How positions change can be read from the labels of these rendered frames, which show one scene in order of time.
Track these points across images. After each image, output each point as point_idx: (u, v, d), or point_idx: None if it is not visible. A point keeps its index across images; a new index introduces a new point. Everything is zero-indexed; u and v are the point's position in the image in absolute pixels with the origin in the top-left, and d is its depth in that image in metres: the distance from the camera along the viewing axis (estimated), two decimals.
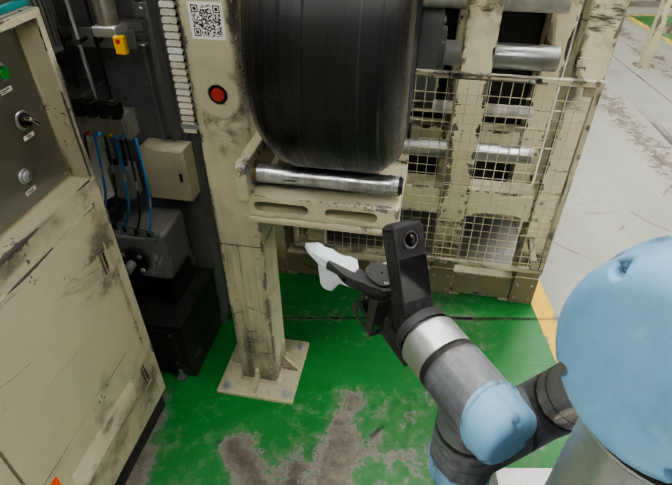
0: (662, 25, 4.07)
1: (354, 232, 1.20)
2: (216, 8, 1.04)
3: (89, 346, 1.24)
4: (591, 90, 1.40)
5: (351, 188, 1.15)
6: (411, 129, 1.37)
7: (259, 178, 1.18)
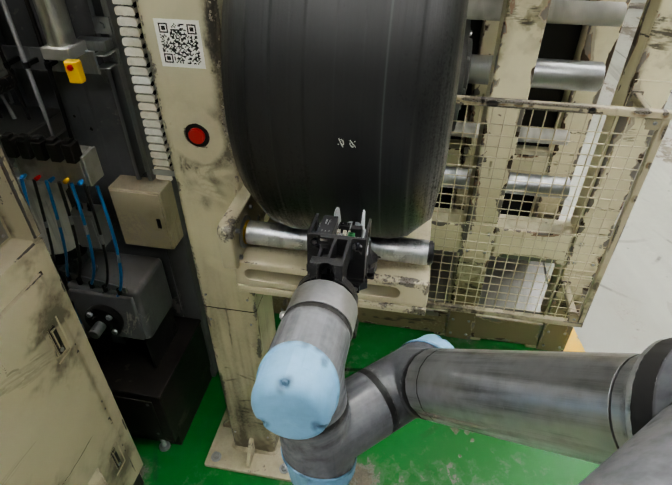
0: None
1: (370, 307, 0.95)
2: (191, 28, 0.79)
3: (38, 447, 0.99)
4: (656, 122, 1.15)
5: None
6: None
7: None
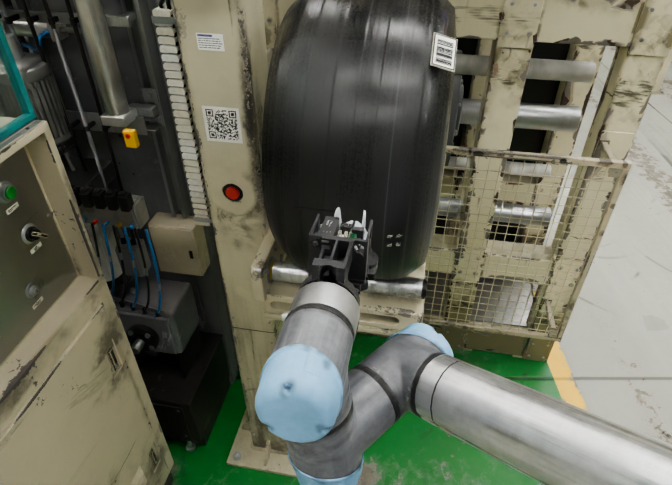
0: None
1: (374, 332, 1.15)
2: (232, 113, 0.99)
3: (98, 448, 1.19)
4: (617, 171, 1.34)
5: None
6: None
7: (280, 262, 1.16)
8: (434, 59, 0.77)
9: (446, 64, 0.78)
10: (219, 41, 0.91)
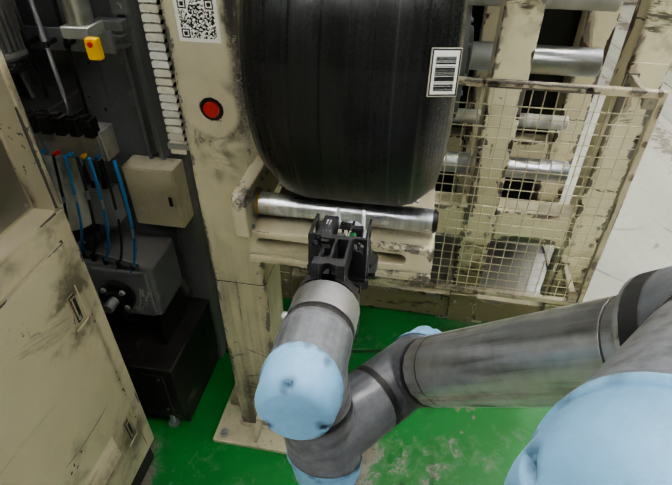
0: None
1: (377, 275, 0.99)
2: (208, 3, 0.83)
3: (58, 410, 1.03)
4: (652, 101, 1.19)
5: (376, 208, 0.94)
6: None
7: (263, 195, 0.97)
8: (431, 89, 0.65)
9: (446, 90, 0.66)
10: None
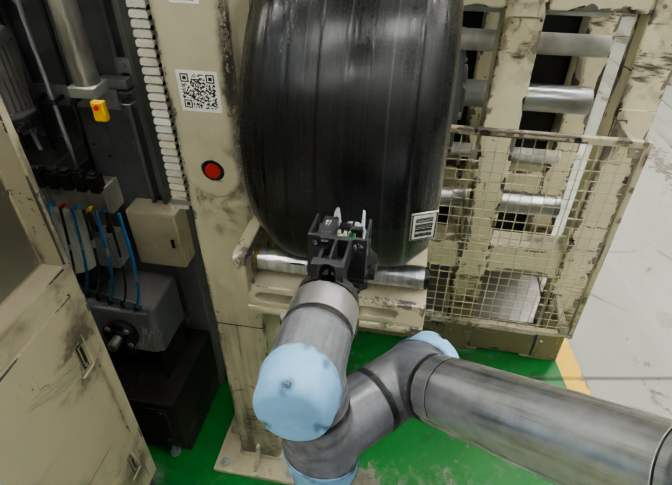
0: None
1: (371, 327, 1.03)
2: (210, 78, 0.87)
3: (65, 455, 1.07)
4: (637, 151, 1.23)
5: None
6: None
7: (260, 260, 1.01)
8: (412, 236, 0.77)
9: (425, 235, 0.77)
10: None
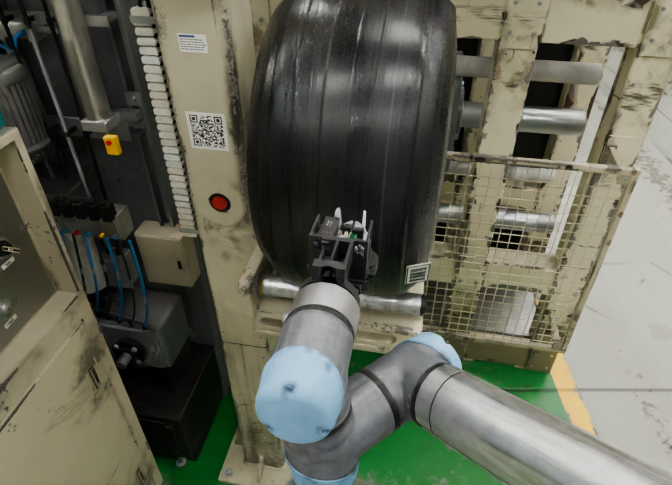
0: None
1: (370, 350, 1.08)
2: (218, 119, 0.92)
3: (78, 472, 1.12)
4: (626, 178, 1.28)
5: None
6: None
7: (270, 274, 1.09)
8: (408, 281, 0.85)
9: (420, 280, 0.85)
10: (202, 42, 0.84)
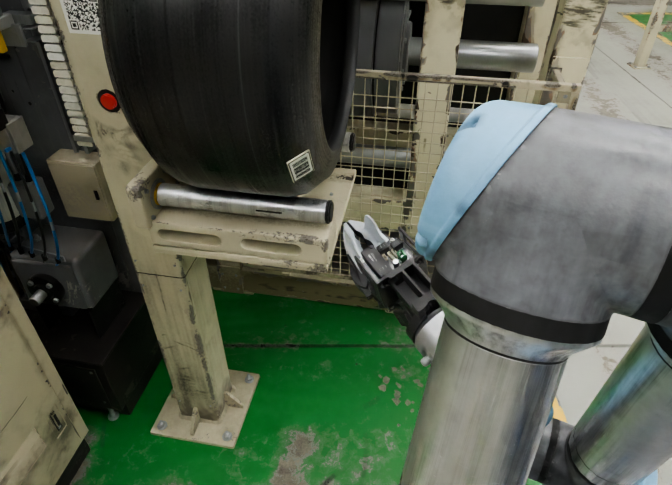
0: (658, 23, 3.87)
1: (276, 265, 1.00)
2: None
3: None
4: (566, 95, 1.20)
5: None
6: (354, 144, 1.17)
7: None
8: (295, 178, 0.81)
9: (306, 172, 0.81)
10: None
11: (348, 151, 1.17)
